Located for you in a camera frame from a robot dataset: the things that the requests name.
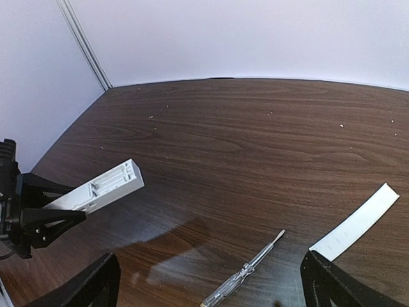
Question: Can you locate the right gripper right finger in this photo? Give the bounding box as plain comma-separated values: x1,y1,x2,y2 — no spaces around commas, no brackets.
300,251,403,307

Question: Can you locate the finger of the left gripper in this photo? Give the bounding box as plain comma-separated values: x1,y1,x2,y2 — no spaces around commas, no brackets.
19,173,74,205
20,209,86,249

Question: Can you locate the left aluminium frame post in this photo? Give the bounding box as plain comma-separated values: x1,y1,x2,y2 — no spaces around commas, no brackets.
56,0,112,91

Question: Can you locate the white remote back cover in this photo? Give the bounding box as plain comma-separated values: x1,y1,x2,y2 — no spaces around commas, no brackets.
309,183,400,262

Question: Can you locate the white remote control body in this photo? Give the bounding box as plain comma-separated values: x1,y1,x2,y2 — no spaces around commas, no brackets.
45,159,144,214

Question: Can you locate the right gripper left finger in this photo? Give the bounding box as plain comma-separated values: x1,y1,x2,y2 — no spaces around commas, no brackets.
28,253,121,307

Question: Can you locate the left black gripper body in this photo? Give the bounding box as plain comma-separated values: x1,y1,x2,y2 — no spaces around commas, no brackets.
1,139,32,259

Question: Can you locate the clear handle small screwdriver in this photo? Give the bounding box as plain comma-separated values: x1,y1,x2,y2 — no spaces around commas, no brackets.
200,230,286,307

